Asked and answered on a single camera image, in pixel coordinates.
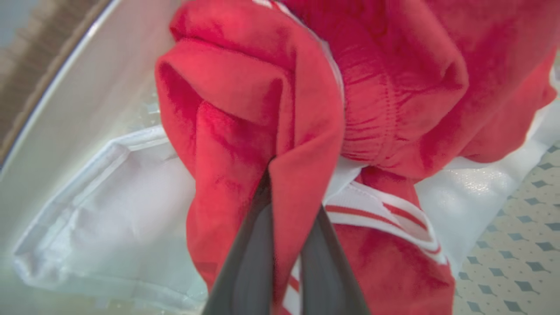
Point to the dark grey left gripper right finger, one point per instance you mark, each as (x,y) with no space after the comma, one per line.
(326,271)

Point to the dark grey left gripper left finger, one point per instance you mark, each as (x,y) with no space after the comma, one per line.
(251,262)

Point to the red and white jersey garment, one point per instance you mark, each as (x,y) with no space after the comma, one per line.
(245,87)

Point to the white cloth basket liner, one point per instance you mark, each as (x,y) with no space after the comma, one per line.
(131,210)

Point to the white laundry basket brown rim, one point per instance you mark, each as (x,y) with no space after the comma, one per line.
(65,109)

